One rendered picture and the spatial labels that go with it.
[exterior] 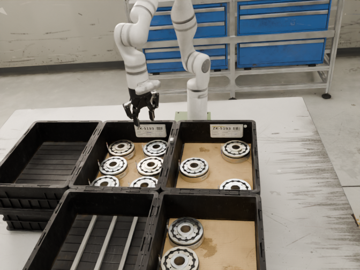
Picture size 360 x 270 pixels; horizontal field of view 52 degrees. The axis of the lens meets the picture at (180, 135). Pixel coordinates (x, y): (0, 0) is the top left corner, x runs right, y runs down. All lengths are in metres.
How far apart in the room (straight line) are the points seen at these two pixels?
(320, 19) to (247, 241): 2.41
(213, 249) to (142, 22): 0.71
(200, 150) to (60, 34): 3.14
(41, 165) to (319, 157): 1.13
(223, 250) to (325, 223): 0.43
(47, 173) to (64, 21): 2.96
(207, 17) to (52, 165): 2.00
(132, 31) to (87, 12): 3.03
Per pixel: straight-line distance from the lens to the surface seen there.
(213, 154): 1.42
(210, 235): 1.14
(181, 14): 1.43
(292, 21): 3.22
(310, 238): 1.33
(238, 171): 1.34
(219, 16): 3.13
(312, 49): 3.34
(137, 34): 1.16
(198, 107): 1.65
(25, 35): 4.52
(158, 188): 1.14
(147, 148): 1.43
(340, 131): 3.12
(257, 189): 1.13
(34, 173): 1.52
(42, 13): 4.35
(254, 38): 3.17
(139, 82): 1.23
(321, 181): 1.54
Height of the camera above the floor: 1.70
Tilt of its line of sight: 34 degrees down
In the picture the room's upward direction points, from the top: 6 degrees counter-clockwise
